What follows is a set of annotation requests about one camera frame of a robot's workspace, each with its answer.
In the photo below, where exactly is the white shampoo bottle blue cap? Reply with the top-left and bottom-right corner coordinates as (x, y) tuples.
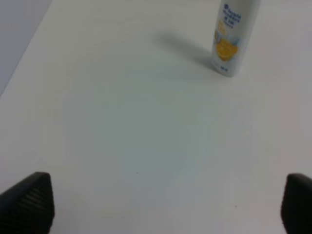
(212, 0), (261, 77)

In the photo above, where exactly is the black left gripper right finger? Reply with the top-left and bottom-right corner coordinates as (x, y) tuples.
(281, 174), (312, 234)

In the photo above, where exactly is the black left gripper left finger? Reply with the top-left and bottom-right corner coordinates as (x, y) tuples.
(0, 172), (55, 234)

